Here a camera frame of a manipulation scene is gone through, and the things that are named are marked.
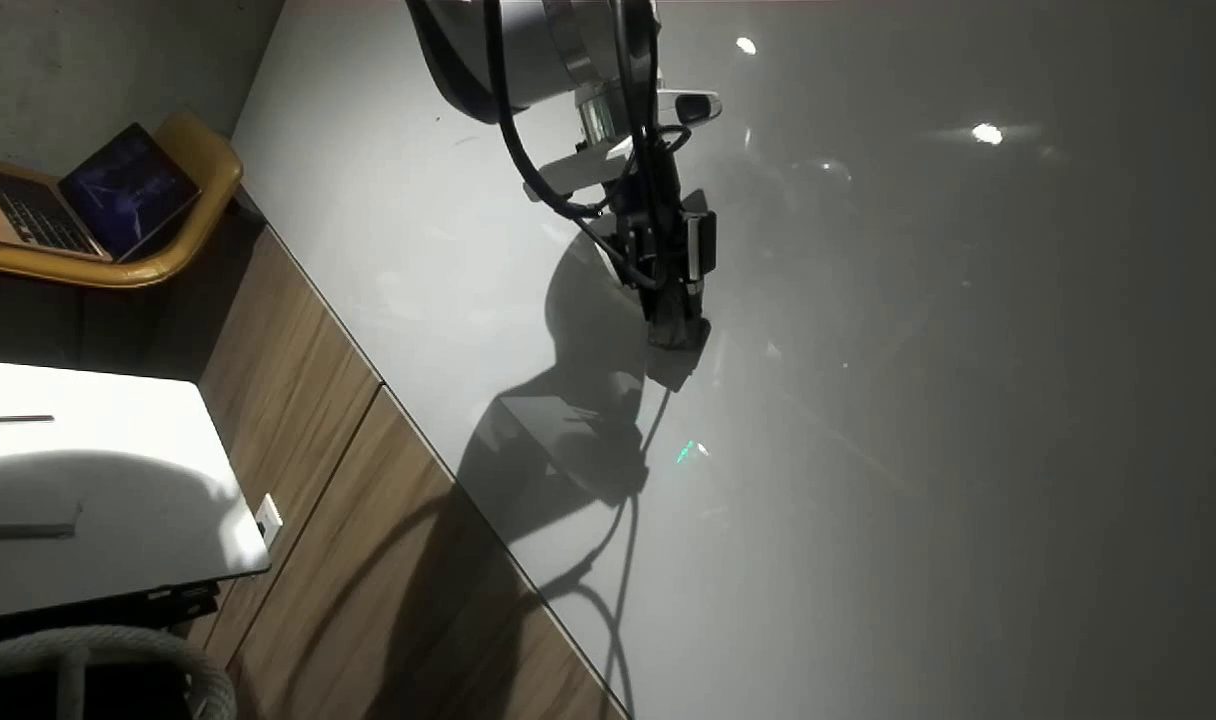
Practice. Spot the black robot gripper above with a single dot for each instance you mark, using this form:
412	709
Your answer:
651	221

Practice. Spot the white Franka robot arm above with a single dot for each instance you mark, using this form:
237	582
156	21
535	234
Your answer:
541	45

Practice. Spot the large grey whiteboard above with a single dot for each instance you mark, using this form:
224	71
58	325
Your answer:
902	401

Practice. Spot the laptop on wooden tray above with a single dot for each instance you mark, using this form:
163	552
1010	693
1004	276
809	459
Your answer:
168	254

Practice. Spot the open laptop computer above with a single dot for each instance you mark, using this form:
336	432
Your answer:
113	193

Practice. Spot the small white table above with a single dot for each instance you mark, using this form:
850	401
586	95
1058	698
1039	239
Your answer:
100	562

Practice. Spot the thick grey marker strip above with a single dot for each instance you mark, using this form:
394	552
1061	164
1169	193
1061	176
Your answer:
21	523

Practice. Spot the white wall socket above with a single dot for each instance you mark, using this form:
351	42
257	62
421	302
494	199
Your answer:
271	523

